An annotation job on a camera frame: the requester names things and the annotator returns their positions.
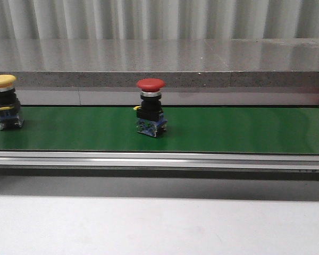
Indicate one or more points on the red push button switch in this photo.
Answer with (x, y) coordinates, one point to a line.
(151, 120)

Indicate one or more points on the yellow push button switch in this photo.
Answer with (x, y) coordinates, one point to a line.
(10, 116)

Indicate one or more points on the green conveyor belt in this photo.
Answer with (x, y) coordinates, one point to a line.
(193, 129)

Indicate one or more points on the grey granite counter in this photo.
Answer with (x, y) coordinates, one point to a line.
(82, 72)

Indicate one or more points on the white pleated curtain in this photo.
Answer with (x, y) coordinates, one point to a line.
(158, 19)

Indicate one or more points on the aluminium conveyor frame rail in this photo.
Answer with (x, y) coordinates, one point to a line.
(159, 160)

